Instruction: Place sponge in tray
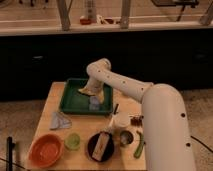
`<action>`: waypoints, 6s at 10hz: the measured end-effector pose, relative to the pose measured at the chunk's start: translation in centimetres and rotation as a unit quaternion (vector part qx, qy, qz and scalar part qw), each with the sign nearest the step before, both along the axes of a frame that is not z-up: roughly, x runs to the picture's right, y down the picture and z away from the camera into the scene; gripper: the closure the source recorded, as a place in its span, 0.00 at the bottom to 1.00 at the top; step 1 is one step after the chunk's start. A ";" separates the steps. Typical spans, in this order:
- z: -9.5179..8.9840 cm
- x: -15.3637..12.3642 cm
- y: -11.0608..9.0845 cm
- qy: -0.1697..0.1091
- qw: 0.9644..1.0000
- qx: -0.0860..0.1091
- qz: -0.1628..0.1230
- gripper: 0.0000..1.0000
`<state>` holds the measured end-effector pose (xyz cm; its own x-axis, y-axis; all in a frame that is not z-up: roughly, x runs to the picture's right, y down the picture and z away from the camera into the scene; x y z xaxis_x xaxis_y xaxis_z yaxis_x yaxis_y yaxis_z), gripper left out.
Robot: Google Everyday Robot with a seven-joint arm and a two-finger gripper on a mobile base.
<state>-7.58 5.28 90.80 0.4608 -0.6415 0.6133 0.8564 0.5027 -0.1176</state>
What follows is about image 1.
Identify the yellow sponge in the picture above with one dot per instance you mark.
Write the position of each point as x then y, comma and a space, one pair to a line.
84, 91

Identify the clear plastic object in tray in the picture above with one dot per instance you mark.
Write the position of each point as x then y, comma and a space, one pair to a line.
94, 103

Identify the wooden table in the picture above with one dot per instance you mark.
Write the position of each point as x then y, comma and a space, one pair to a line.
86, 126

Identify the white cup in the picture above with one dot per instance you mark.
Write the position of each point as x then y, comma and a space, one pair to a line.
121, 121

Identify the small green bowl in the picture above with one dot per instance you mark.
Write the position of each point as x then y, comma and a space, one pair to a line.
72, 141

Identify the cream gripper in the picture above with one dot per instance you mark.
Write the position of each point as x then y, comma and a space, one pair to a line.
95, 88

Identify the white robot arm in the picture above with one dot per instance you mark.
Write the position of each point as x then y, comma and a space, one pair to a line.
165, 125

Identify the grey folded cloth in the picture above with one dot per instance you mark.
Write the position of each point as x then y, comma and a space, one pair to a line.
58, 121

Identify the black round plate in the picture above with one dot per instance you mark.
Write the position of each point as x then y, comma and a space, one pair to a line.
109, 151

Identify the black marker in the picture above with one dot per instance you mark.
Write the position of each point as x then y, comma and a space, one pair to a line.
115, 109

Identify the orange bowl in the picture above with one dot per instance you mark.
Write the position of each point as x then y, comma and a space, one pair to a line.
46, 150

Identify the wooden block on plate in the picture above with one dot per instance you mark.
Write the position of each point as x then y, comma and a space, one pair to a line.
100, 146

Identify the green plastic tray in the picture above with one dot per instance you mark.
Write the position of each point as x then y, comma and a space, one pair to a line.
73, 102

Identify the green cucumber toy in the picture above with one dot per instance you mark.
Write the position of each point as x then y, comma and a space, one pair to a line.
140, 146

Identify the brown small toy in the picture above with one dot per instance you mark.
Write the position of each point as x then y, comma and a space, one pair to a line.
136, 120

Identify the black stand at left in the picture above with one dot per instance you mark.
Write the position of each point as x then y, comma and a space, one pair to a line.
10, 145

